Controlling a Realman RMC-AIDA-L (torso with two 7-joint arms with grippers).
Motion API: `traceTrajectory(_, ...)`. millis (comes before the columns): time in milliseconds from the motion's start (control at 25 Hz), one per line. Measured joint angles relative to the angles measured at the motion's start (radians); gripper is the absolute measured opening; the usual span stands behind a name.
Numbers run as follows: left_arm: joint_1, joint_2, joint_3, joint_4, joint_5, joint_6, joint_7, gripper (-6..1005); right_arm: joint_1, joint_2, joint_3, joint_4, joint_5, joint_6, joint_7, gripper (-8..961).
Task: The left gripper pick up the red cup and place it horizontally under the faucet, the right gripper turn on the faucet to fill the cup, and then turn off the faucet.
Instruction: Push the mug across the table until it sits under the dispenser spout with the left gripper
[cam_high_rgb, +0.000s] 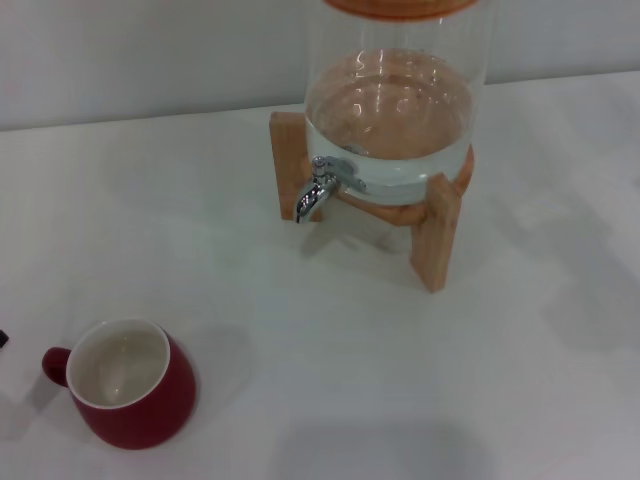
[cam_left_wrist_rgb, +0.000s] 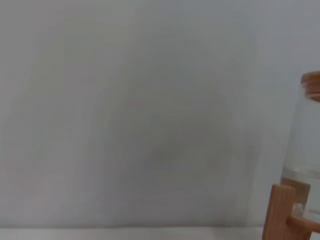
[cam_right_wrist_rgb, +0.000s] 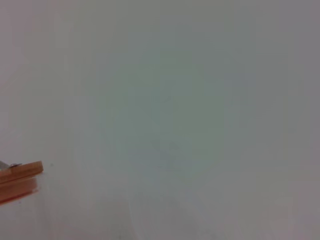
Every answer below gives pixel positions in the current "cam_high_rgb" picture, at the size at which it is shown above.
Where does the wooden dispenser stand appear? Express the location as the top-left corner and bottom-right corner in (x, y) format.
(269, 110), (476, 294)

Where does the wooden jar lid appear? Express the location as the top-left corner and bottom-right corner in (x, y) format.
(322, 0), (481, 22)

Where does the red ceramic cup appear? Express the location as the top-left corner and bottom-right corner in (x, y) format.
(41, 318), (199, 451)

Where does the chrome faucet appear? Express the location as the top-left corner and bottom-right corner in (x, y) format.
(294, 154), (369, 225)

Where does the glass water dispenser jar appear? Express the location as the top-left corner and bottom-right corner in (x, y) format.
(303, 0), (496, 206)

